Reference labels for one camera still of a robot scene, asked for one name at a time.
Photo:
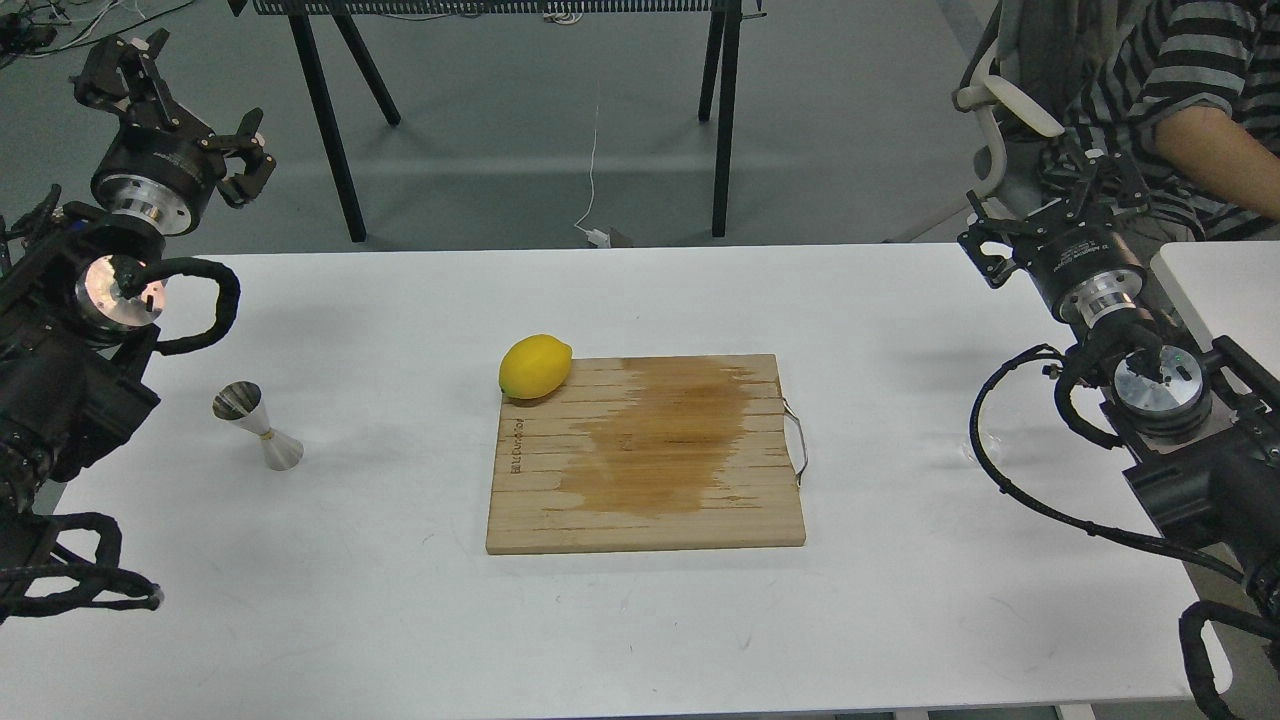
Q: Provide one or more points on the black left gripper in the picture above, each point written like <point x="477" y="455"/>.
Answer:
<point x="165" y="180"/>

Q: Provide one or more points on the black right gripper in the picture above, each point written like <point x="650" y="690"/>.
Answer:
<point x="1087" y="272"/>

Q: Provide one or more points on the steel double jigger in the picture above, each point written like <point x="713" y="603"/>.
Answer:
<point x="241" y="404"/>

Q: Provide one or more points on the clear glass cup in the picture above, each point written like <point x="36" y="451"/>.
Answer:
<point x="982" y="448"/>

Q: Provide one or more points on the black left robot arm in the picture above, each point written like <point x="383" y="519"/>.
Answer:
<point x="88" y="303"/>

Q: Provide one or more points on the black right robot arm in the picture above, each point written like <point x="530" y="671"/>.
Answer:
<point x="1200" y="423"/>

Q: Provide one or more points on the white grey office chair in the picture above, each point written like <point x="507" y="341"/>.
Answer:
<point x="996" y="88"/>

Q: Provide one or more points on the person in striped shirt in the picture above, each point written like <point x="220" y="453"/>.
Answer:
<point x="1190" y="95"/>

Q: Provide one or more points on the yellow lemon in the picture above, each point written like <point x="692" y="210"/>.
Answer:
<point x="534" y="367"/>

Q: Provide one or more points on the wooden cutting board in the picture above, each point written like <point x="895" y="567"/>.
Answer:
<point x="642" y="454"/>

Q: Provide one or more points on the black metal table frame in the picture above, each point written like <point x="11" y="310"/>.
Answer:
<point x="718" y="89"/>

